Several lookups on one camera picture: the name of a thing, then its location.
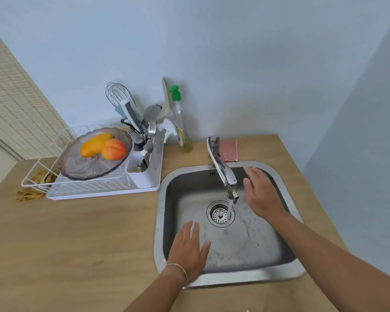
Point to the person's left forearm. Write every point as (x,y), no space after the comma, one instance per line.
(156,292)

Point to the teal spatula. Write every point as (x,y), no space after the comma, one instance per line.
(119,112)

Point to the metal sink strainer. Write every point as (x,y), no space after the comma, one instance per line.
(219,216)

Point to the orange mango fruit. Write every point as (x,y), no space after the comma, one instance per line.
(94,146)

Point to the woven rattan folding screen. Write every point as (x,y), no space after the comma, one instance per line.
(13,110)

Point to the yellow cloth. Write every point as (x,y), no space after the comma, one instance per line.
(27,195)

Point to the person's left hand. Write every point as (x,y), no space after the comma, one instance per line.
(188,253)

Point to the red yellow apple fruit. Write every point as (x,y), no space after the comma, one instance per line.
(115,150)

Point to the pink sponge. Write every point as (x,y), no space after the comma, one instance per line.
(229,151)

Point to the green capped dish soap bottle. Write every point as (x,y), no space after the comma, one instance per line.
(180,126)

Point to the stainless steel sink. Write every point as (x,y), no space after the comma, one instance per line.
(195,188)

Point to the white plastic cutlery holder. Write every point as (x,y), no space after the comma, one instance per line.
(143,180)

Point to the person's right forearm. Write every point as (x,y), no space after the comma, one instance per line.
(328,266)

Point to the grey metal ladle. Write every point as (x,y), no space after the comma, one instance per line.
(152,113)

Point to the chrome faucet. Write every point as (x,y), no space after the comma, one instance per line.
(224,172)

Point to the metal spoon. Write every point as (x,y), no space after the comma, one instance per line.
(143,165)
(149,145)

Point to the metal fork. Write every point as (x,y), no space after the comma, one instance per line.
(152,128)

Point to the person's right hand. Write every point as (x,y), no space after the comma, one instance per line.
(263,198)

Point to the beige spatula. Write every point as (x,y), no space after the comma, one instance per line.
(165,107)

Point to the white dish rack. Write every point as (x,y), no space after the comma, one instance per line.
(100,188)

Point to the white spray bottle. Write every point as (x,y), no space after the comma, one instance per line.
(167,126)

